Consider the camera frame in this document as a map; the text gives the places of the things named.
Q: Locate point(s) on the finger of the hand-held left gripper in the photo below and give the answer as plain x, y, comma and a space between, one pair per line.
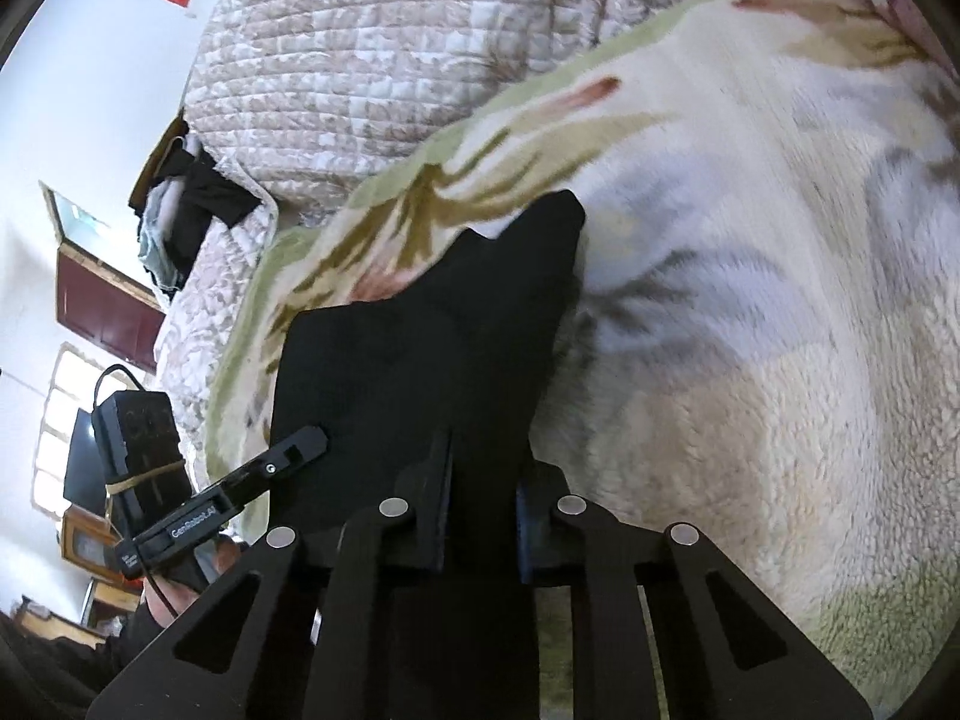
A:
289, 456

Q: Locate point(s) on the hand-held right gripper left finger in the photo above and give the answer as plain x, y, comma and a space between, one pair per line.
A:
431, 517

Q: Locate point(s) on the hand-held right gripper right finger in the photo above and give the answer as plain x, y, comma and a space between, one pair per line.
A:
526, 536

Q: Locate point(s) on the black pants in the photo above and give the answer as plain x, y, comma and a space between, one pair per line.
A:
420, 360

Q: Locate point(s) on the person's left forearm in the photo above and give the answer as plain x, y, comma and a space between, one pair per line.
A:
90, 660

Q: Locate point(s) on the person's left hand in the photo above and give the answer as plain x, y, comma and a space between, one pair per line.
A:
165, 604

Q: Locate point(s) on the black monitor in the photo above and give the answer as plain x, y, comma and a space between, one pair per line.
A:
84, 465

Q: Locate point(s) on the bright window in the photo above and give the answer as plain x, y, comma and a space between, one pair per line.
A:
56, 420

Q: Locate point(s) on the wooden framed picture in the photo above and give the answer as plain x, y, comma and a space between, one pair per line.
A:
86, 547

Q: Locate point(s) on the dark red wooden door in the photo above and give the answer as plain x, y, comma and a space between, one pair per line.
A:
105, 307

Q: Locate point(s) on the pile of dark clothes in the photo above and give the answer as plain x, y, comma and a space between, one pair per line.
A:
195, 202

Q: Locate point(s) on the cream floral fleece blanket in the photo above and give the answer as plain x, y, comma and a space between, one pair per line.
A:
750, 315

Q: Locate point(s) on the white quilted bedspread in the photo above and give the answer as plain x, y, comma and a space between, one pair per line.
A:
375, 52

